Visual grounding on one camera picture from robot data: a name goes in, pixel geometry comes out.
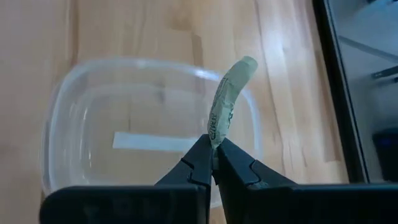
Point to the clear plastic bin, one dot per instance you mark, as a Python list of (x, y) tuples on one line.
[(93, 124)]

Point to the white tape strip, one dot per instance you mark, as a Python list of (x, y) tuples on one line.
[(149, 141)]

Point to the black aluminium table frame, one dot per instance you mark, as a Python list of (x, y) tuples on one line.
[(339, 93)]

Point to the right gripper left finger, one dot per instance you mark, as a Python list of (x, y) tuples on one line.
[(124, 205)]

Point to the green sweetener packet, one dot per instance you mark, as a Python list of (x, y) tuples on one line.
[(228, 99)]

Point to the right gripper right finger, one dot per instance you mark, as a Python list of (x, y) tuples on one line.
[(311, 205)]

